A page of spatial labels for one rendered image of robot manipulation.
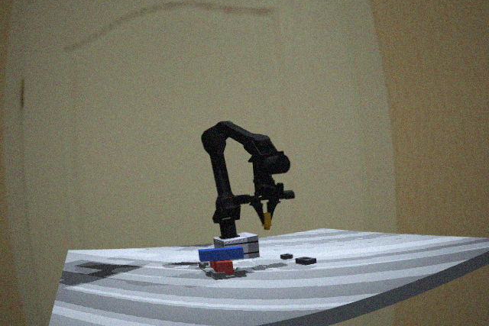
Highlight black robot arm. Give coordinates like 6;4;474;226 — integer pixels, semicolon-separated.
201;121;290;239

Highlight yellow block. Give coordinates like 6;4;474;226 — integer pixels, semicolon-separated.
262;212;272;230

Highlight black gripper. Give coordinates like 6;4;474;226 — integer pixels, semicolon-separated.
234;175;294;224

